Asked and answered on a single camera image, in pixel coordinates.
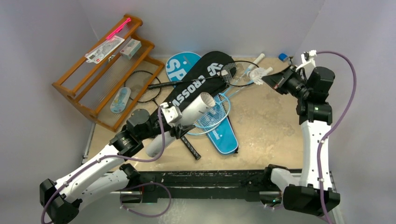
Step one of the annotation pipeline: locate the white shuttlecock tube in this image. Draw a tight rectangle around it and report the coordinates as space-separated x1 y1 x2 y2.
145 92 215 157

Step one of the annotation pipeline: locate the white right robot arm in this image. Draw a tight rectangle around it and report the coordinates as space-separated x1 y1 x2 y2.
262 66 340 217

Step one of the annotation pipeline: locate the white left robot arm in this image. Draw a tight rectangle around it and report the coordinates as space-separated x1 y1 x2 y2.
39 106 201 224

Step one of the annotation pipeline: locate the black badminton racket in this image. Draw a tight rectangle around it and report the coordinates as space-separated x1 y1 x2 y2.
123 70 201 161
148 60 258 90

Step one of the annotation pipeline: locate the light blue badminton racket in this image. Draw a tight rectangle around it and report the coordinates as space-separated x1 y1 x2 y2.
195 53 265 132
188 66 273 135

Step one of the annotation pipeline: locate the small blue block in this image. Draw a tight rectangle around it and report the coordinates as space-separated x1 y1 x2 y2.
278 53 289 62

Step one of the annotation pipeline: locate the blue white plastic packet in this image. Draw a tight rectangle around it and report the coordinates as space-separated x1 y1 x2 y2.
110 87 131 114

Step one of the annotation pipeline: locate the blue racket cover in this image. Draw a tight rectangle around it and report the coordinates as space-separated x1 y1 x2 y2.
165 52 240 155

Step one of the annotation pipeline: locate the black Crossway racket cover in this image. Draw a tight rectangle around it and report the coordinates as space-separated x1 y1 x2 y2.
164 51 234 111

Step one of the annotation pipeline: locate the wooden shelf rack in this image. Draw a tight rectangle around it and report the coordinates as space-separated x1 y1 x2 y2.
52 14 164 131

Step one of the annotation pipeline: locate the small white box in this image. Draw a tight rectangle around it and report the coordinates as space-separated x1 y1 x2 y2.
120 39 141 60

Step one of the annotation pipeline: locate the clear stationery packet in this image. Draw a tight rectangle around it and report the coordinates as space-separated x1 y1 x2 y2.
85 35 125 64

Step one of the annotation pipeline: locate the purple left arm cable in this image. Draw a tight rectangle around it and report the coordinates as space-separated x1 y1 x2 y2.
41 105 166 224

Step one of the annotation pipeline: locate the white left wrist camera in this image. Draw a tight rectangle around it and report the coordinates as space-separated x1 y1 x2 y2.
160 102 182 125

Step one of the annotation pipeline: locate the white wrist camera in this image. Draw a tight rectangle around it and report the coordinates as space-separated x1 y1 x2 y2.
160 102 182 125
296 50 317 75

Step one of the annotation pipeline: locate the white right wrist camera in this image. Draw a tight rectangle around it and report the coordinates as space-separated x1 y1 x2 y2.
296 50 317 75

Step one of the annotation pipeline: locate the black metal base frame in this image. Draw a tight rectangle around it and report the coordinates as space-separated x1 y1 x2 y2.
80 165 310 205

